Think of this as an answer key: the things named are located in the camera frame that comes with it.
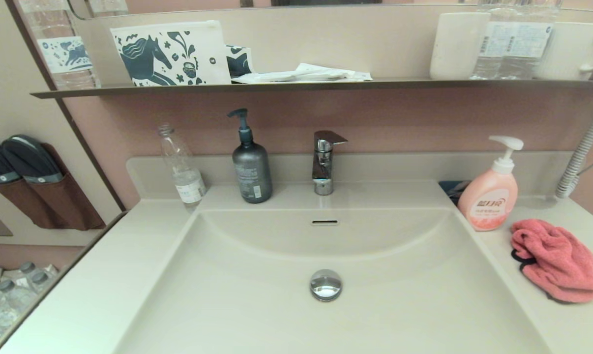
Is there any wall mirror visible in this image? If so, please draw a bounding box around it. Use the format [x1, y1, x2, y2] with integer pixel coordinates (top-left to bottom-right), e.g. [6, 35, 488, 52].
[65, 0, 593, 20]

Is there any white horse print pouch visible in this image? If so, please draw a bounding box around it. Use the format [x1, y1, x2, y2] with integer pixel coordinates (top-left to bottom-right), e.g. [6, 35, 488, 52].
[110, 20, 232, 87]

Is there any white handleless cup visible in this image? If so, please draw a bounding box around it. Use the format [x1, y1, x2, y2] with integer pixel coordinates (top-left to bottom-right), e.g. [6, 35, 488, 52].
[429, 12, 491, 80]

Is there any dark blue packet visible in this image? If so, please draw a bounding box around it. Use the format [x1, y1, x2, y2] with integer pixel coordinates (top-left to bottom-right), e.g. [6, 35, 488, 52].
[438, 180, 472, 205]

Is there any pink hand soap pump bottle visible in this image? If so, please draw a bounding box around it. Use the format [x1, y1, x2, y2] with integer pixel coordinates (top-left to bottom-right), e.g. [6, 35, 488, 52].
[457, 135, 524, 232]

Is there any chrome sink faucet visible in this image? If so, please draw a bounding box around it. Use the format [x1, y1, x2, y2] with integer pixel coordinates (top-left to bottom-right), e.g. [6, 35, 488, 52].
[312, 130, 349, 196]

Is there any white ceramic sink basin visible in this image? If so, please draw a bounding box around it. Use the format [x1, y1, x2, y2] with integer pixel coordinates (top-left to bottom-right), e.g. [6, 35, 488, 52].
[112, 206, 553, 354]

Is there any grey pump soap bottle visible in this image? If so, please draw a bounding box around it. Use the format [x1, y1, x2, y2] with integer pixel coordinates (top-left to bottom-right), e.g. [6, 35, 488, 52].
[227, 108, 273, 204]

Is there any clear labelled water bottle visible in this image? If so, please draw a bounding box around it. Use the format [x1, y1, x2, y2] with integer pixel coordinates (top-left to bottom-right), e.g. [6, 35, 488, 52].
[510, 0, 563, 80]
[470, 0, 518, 80]

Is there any small teal patterned box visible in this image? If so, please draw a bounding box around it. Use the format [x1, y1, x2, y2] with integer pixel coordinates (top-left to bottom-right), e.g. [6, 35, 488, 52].
[226, 45, 254, 78]

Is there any metal wall shelf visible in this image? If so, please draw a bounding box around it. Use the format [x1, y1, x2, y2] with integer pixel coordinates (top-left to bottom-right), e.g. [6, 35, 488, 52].
[30, 79, 593, 99]

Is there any pink cloth black trim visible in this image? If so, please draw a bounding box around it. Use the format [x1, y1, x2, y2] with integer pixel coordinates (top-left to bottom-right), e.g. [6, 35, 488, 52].
[510, 219, 593, 304]

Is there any white coiled cord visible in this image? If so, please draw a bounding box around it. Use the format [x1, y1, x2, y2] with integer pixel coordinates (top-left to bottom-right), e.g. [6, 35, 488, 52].
[555, 93, 593, 199]

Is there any chrome sink drain stopper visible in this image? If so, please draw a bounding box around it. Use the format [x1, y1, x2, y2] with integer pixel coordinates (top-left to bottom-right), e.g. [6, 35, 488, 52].
[310, 268, 343, 301]

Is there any clear bottle horse print label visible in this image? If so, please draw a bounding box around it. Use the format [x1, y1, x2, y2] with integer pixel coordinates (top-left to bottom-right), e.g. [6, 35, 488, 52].
[17, 0, 102, 90]

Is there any white mug with handle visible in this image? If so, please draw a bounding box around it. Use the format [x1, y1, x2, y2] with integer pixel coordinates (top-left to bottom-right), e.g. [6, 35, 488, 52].
[533, 22, 593, 81]

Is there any brown slipper holder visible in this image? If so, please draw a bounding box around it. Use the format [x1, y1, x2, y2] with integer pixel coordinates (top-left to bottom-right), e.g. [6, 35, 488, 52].
[25, 143, 106, 231]
[0, 177, 68, 229]

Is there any uncapped clear plastic bottle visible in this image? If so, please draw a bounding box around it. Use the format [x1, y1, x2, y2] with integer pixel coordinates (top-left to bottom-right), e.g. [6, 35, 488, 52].
[158, 123, 207, 207]

